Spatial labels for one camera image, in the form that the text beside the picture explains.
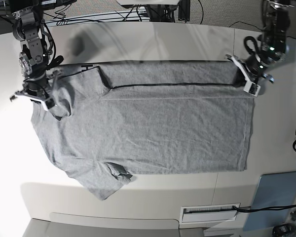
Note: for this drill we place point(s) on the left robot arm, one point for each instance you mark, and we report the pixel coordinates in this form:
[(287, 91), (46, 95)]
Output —
[(270, 47)]

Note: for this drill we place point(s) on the blue-grey tablet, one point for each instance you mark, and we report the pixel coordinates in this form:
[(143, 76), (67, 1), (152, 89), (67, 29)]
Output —
[(275, 189)]

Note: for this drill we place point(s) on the grey T-shirt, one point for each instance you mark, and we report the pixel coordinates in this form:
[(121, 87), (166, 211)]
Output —
[(114, 121)]

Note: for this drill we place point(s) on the black device bottom right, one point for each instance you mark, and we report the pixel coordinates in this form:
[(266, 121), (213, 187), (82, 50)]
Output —
[(284, 230)]

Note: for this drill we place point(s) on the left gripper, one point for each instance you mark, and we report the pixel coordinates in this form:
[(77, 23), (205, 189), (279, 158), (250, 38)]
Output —
[(256, 65)]

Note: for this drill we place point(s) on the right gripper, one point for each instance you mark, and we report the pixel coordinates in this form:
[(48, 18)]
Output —
[(41, 87)]

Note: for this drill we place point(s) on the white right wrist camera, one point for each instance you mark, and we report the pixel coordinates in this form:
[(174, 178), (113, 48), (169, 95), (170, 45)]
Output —
[(48, 104)]

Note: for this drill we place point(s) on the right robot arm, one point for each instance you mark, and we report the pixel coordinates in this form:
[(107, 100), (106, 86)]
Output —
[(38, 55)]

